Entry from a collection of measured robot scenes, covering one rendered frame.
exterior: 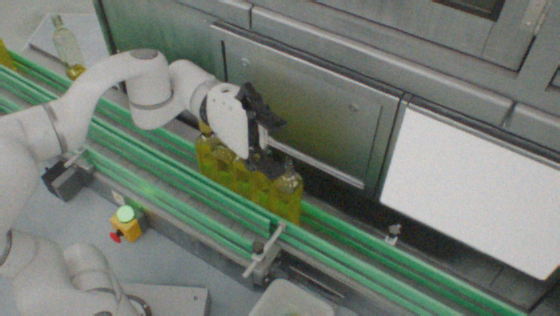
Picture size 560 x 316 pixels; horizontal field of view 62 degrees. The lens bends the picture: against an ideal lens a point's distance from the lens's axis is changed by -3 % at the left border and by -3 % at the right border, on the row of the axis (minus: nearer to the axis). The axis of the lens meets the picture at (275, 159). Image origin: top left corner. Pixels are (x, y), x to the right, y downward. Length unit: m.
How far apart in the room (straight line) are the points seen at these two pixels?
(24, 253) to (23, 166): 0.23
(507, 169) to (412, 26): 0.32
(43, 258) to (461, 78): 0.81
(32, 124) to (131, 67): 0.17
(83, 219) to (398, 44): 1.05
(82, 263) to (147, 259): 0.43
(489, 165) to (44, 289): 0.83
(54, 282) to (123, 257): 0.55
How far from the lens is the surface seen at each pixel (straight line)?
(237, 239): 1.15
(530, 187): 1.00
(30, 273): 0.91
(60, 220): 1.56
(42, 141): 0.79
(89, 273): 0.99
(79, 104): 0.79
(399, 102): 0.97
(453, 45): 0.91
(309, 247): 1.19
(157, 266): 1.39
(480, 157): 0.98
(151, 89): 0.82
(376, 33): 0.93
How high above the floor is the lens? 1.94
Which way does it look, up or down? 49 degrees down
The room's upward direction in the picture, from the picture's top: straight up
